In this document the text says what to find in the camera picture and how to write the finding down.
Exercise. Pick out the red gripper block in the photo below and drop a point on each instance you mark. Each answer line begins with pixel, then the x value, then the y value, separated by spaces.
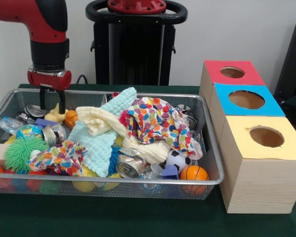
pixel 49 80

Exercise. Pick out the wooden box with three holes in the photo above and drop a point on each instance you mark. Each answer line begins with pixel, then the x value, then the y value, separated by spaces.
pixel 261 182

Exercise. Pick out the small orange plastic toy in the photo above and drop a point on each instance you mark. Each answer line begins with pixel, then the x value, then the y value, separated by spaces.
pixel 71 118

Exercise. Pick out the colourful polka dot cloth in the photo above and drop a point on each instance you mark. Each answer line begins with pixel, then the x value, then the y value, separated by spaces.
pixel 56 158
pixel 160 121

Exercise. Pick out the clear mesh bin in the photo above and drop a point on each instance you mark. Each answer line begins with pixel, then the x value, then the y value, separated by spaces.
pixel 212 163

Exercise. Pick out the silver drink can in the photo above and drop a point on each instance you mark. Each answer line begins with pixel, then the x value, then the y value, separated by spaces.
pixel 53 134

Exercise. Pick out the yellow plush duck toy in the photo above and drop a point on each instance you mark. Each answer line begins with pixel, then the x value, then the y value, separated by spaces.
pixel 54 116

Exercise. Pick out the crushed silver can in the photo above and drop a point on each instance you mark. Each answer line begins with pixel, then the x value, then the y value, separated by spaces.
pixel 129 165

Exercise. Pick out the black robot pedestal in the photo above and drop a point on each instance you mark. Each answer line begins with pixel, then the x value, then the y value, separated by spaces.
pixel 133 54

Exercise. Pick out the mint green waffle cloth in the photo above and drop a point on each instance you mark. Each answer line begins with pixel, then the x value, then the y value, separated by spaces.
pixel 96 145

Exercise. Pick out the dark green table cloth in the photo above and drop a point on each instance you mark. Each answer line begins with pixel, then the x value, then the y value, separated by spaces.
pixel 138 217

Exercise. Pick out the green spiky ball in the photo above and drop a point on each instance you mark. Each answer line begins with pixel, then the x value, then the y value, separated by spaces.
pixel 19 153

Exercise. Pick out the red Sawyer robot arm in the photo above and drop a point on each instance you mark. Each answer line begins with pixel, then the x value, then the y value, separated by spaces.
pixel 44 19

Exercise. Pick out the cream yellow cloth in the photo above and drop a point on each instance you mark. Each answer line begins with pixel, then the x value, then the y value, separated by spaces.
pixel 101 121

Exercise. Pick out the black upright panel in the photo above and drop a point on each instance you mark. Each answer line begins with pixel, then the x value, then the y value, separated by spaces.
pixel 293 64

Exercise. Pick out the black and white soccer ball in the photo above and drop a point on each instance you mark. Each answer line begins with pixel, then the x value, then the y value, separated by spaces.
pixel 177 160

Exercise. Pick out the blue globe ball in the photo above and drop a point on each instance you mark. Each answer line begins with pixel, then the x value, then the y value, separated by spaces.
pixel 28 132

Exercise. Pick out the orange basketball toy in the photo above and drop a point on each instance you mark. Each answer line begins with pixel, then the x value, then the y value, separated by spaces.
pixel 194 174

